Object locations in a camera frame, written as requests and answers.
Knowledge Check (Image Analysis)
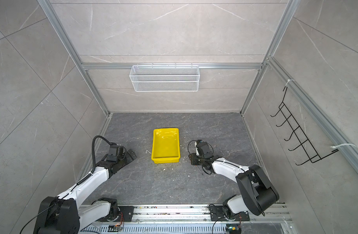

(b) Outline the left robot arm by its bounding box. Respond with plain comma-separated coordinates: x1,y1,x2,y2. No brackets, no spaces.
33,145,137,234

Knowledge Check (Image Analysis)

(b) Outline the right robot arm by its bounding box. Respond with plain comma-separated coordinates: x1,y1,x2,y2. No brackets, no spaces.
189,139,279,221

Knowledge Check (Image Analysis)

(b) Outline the yellow plastic bin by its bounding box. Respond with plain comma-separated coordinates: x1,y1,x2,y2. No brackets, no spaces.
151,128,181,164

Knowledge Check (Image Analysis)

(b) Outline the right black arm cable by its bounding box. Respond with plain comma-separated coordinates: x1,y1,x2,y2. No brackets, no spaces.
187,139,215,176

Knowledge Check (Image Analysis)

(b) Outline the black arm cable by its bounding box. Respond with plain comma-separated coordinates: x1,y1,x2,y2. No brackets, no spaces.
187,139,215,176
91,135,113,173

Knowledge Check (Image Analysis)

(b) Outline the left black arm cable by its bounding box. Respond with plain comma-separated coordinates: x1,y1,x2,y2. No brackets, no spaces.
91,135,113,173

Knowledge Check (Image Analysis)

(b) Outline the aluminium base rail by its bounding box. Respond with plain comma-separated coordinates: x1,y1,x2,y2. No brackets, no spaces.
81,203,297,234

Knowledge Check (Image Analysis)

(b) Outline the white wire mesh basket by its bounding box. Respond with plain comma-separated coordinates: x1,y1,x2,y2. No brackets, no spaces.
129,65,200,92

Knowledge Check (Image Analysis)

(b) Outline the black wire hook rack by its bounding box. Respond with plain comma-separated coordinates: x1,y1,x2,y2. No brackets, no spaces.
270,87,339,166

